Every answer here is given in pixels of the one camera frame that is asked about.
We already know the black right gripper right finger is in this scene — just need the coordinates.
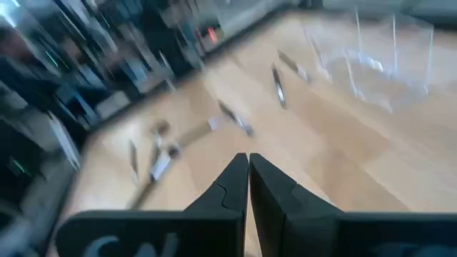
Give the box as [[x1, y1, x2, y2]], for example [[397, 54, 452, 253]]
[[249, 153, 457, 257]]

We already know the thin brown-handled makeup brush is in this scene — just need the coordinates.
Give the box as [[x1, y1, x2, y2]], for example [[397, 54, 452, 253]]
[[276, 49, 311, 84], [128, 138, 140, 185]]

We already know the fan makeup brush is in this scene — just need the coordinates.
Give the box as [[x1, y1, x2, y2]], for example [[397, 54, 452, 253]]
[[149, 119, 171, 168]]

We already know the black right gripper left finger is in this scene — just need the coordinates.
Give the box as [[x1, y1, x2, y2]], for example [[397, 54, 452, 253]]
[[55, 153, 250, 257]]

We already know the clear acrylic brush holder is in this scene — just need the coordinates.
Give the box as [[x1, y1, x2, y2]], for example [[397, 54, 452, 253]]
[[303, 6, 436, 114]]

